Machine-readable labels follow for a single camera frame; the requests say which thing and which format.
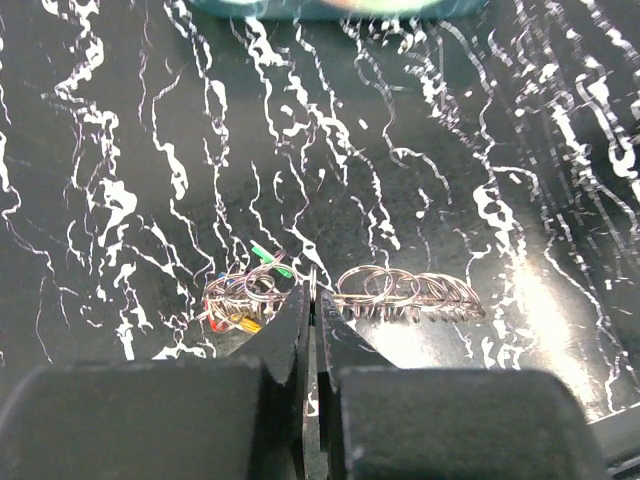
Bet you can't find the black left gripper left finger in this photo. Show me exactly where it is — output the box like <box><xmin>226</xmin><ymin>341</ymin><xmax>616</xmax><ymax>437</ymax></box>
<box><xmin>1</xmin><ymin>285</ymin><xmax>311</xmax><ymax>479</ymax></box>

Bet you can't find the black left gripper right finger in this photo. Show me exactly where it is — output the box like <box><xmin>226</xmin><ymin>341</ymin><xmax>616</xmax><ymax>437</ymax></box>
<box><xmin>315</xmin><ymin>292</ymin><xmax>607</xmax><ymax>479</ymax></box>

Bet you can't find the silver metal key disc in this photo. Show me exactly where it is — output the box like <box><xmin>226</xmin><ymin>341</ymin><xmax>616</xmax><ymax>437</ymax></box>
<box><xmin>328</xmin><ymin>264</ymin><xmax>486</xmax><ymax>323</ymax></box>

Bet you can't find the teal plastic bin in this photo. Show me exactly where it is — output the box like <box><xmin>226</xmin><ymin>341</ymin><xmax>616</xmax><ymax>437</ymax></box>
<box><xmin>190</xmin><ymin>0</ymin><xmax>487</xmax><ymax>21</ymax></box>

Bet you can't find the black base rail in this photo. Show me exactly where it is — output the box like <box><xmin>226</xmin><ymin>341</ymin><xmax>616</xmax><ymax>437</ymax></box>
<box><xmin>590</xmin><ymin>404</ymin><xmax>640</xmax><ymax>479</ymax></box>

